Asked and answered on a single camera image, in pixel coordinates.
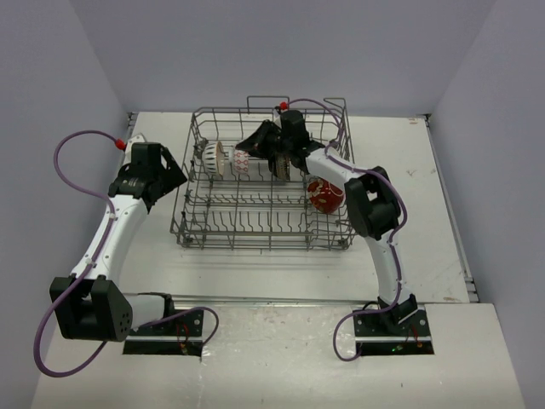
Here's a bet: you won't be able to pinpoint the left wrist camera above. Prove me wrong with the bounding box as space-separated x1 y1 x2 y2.
114 133 147 154

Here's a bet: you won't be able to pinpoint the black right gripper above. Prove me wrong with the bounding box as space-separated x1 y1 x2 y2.
238 119 295 160

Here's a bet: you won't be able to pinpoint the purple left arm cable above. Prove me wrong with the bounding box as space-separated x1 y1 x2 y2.
32 130 221 377

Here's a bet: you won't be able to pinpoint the red floral bowl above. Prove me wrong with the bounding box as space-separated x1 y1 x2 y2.
307 177 345 215

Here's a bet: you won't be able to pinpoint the black gold patterned bowl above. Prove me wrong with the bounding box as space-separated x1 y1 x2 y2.
268 154 290 181

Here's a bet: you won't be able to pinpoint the grey wire dish rack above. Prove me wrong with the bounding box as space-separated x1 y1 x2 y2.
169 95 354 251

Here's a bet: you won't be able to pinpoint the red diamond pattern bowl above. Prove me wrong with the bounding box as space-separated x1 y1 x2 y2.
229 147 250 176

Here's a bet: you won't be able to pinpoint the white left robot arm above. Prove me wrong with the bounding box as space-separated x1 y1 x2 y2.
49 142 187 342

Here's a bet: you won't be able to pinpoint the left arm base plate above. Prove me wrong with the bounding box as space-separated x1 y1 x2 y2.
123 310 204 357

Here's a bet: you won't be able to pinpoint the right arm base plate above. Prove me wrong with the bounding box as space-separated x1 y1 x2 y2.
353 306 434 357

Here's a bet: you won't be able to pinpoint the white bowl teal stripes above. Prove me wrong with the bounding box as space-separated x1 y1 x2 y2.
202 141 225 176

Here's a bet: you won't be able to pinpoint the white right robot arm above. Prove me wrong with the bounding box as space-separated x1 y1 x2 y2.
236 110 418 335

